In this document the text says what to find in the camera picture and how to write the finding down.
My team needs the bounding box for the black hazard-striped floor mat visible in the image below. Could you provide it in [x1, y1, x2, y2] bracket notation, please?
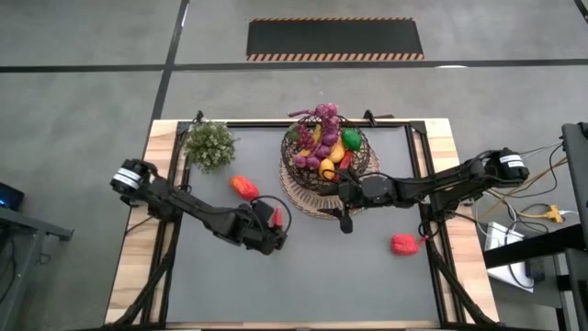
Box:
[245, 17, 425, 63]

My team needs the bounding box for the green potted plant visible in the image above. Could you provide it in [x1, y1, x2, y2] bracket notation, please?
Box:
[183, 120, 238, 175]

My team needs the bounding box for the grey metal cart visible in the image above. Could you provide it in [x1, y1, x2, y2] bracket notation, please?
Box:
[0, 204, 74, 331]

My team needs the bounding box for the red lumpy fruit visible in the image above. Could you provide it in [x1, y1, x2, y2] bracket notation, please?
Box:
[390, 233, 429, 257]

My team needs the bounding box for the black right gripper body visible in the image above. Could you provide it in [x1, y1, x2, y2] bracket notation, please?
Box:
[338, 173, 397, 211]

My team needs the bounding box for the black wire woven basket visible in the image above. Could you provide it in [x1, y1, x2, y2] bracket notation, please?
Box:
[279, 114, 372, 194]

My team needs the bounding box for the black computer desk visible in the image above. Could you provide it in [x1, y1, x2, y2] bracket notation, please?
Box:
[481, 121, 588, 331]

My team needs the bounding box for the green round fruit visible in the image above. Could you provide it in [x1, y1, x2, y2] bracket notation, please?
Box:
[341, 128, 363, 152]

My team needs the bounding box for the round woven straw placemat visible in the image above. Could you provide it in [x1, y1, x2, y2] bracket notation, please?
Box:
[278, 146, 381, 221]

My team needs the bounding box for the large purple grape bunch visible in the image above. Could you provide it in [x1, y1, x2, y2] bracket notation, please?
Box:
[287, 102, 342, 172]

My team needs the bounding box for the yellow banana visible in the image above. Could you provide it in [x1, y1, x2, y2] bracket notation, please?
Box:
[298, 123, 323, 158]

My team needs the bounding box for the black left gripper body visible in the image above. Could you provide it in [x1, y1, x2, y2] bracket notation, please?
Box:
[236, 215, 288, 257]

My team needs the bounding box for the yellow lemon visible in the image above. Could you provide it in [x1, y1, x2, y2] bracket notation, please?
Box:
[318, 158, 336, 181]

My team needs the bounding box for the orange-yellow mango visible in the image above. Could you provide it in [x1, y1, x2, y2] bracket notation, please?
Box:
[328, 137, 346, 165]

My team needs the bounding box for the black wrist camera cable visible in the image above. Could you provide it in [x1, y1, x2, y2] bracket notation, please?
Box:
[251, 194, 293, 234]

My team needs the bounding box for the orange-red tomato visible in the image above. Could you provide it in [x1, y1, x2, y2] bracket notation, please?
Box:
[229, 175, 261, 202]

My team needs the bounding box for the yellow power splitter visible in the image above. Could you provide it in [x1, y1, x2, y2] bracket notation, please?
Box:
[518, 204, 564, 225]

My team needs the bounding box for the red grape bunch green leaf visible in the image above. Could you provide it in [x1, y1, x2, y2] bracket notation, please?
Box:
[287, 122, 318, 151]

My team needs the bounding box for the yellow cable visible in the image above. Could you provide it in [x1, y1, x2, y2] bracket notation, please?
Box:
[477, 158, 569, 222]

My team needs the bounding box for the white paper box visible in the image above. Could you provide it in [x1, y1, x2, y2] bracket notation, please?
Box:
[484, 220, 537, 293]

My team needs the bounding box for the long red chili pepper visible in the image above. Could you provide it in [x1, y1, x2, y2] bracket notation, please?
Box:
[334, 149, 356, 183]

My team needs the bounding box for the black aluminium table frame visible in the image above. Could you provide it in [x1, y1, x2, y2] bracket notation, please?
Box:
[103, 120, 502, 330]

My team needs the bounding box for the blue-lit device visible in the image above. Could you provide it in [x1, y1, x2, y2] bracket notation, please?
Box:
[0, 181, 25, 212]

